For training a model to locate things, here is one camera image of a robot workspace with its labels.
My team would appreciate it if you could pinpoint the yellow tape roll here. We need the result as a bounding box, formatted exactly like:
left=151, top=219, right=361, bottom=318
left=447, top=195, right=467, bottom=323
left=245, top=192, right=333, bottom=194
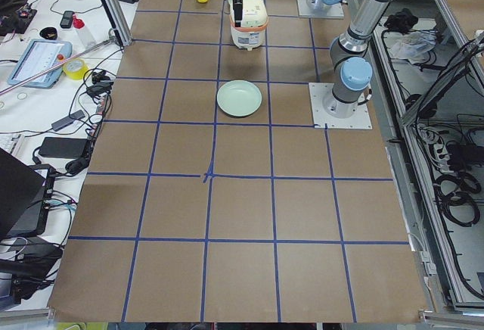
left=62, top=58, right=88, bottom=80

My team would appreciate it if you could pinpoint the black round cup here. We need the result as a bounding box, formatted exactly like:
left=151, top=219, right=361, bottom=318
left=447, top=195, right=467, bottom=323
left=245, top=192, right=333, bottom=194
left=39, top=26, right=58, bottom=40

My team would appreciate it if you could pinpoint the blue teach pendant near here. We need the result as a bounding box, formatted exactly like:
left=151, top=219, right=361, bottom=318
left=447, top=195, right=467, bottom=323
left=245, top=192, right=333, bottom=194
left=7, top=39, right=73, bottom=85

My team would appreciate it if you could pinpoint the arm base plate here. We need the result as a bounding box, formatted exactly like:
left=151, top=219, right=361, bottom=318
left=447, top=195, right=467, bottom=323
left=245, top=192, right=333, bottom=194
left=309, top=82, right=372, bottom=129
left=296, top=0, right=344, bottom=20

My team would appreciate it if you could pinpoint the aluminium frame post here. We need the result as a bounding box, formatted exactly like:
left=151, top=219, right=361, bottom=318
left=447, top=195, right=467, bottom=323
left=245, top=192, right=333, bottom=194
left=101, top=0, right=132, bottom=48

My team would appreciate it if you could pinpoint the black phone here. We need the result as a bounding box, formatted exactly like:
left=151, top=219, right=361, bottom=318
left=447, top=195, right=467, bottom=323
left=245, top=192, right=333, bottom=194
left=60, top=11, right=74, bottom=29

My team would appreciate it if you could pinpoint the black laptop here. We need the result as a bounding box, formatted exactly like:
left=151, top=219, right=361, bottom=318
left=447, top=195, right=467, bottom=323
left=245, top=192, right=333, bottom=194
left=1, top=150, right=54, bottom=238

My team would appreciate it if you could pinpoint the green plate near arm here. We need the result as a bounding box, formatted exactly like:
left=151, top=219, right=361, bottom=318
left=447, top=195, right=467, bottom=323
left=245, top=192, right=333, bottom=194
left=216, top=80, right=262, bottom=117

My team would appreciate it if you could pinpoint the white rice cooker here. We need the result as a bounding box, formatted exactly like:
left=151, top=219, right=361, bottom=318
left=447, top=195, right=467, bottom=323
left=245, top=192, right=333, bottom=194
left=228, top=0, right=268, bottom=51

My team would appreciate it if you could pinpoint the red capped squeeze bottle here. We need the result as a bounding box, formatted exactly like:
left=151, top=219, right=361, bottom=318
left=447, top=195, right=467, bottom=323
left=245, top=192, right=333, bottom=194
left=73, top=14, right=96, bottom=48

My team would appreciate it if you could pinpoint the black power brick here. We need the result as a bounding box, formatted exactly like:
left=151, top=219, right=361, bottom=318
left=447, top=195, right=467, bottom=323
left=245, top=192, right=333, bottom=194
left=39, top=137, right=88, bottom=159

